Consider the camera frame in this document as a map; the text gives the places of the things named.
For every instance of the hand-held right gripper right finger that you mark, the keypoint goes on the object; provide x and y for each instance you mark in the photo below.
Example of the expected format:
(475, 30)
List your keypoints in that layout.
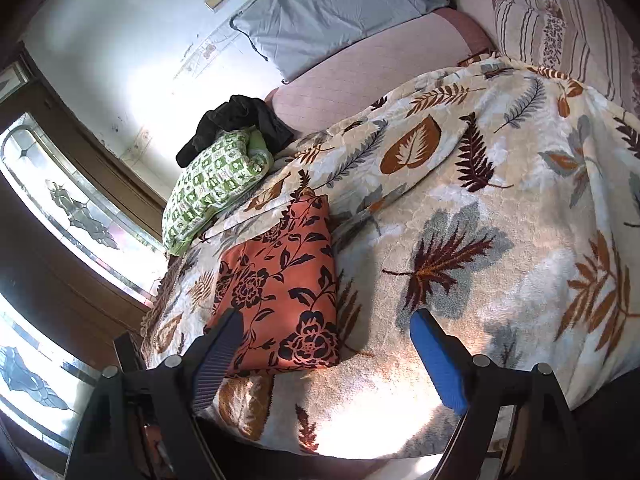
(442, 360)

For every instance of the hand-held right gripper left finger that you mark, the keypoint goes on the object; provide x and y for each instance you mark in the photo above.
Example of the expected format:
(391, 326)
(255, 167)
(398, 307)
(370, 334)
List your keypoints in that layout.
(220, 355)

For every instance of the orange floral cloth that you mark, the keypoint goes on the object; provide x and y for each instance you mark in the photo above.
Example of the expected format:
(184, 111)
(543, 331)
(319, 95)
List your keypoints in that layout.
(280, 280)

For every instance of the black clothes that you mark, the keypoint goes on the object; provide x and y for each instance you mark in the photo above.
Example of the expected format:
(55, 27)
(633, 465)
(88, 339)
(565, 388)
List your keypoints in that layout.
(240, 115)

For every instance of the leaf print blanket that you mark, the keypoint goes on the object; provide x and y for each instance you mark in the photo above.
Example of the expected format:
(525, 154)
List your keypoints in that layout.
(475, 240)

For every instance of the green checkered pillow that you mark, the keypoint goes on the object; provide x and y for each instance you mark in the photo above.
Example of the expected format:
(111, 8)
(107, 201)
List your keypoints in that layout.
(215, 185)

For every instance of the patterned glass window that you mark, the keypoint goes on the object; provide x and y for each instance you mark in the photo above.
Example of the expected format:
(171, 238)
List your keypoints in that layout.
(75, 205)

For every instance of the pink bed mattress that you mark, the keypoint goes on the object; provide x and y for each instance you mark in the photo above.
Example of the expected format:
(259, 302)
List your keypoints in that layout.
(360, 70)

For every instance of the striped pillow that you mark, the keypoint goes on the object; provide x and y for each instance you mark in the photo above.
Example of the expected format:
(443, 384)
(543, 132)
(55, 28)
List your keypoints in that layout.
(560, 20)

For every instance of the grey pillow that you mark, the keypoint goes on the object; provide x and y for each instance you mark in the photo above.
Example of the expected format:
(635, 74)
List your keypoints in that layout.
(330, 10)

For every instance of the beige wall switch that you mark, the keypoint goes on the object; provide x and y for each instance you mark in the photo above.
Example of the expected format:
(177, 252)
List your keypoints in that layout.
(215, 1)

